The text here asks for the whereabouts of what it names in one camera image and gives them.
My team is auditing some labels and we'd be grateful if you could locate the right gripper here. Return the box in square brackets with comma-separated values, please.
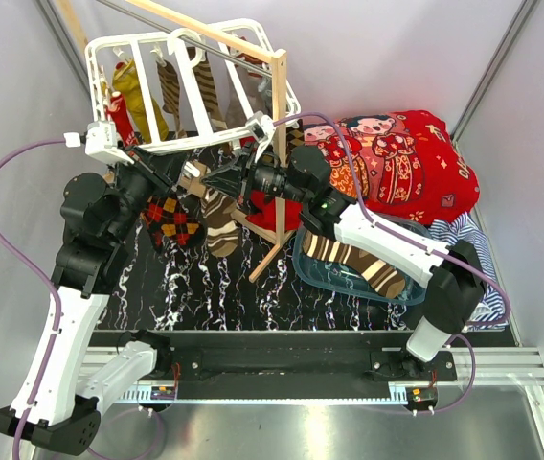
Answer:
[201, 142, 309, 206]

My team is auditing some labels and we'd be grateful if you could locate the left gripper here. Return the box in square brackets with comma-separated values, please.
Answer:
[109, 143, 190, 242]

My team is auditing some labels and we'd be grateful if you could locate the red patterned sock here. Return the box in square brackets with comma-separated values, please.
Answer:
[106, 91, 138, 146]

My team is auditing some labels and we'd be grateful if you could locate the white plastic clip hanger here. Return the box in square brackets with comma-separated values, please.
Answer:
[84, 19, 301, 163]

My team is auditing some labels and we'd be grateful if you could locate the yellow sock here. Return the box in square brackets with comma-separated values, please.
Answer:
[112, 60, 151, 144]

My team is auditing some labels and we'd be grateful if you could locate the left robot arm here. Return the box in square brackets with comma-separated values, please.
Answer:
[0, 145, 184, 459]

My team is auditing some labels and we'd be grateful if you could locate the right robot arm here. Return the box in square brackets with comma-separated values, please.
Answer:
[202, 146, 487, 380]

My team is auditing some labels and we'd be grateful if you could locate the grey sock hanging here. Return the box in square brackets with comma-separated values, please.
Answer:
[224, 67, 271, 128]

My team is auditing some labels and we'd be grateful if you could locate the brown argyle sock hanging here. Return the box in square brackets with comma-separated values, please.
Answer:
[285, 122, 305, 155]

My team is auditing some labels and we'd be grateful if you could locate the clear plastic basket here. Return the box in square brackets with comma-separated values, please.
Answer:
[292, 225, 425, 307]

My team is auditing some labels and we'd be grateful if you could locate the metal rack rod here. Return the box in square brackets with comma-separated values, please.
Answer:
[94, 0, 273, 76]

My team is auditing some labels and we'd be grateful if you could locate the red cartoon print blanket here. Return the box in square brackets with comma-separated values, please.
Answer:
[247, 109, 480, 236]

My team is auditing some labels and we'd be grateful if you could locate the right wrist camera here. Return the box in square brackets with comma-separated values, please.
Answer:
[245, 111, 276, 159]

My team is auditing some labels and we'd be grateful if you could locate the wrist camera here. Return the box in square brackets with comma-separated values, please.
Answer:
[245, 111, 276, 159]
[63, 121, 134, 165]

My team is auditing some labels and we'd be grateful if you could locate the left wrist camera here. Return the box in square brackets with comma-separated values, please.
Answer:
[63, 121, 134, 165]

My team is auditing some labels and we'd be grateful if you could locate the wooden drying rack frame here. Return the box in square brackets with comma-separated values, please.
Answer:
[56, 0, 297, 284]

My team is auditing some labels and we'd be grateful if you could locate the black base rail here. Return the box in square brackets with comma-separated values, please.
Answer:
[113, 331, 470, 407]

